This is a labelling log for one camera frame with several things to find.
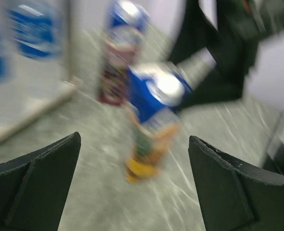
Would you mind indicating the orange juice carton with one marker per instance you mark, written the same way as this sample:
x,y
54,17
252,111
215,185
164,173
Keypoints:
x,y
155,90

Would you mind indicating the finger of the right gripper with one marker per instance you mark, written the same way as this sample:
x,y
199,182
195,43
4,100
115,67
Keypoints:
x,y
196,33
215,88

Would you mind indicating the grape juice carton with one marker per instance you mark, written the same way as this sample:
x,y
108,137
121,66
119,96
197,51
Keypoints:
x,y
123,34

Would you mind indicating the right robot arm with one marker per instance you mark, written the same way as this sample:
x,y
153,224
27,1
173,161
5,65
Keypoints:
x,y
246,32

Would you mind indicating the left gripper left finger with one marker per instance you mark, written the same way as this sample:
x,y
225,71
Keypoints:
x,y
34,187

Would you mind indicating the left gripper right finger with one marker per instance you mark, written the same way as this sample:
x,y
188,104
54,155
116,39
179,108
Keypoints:
x,y
233,194

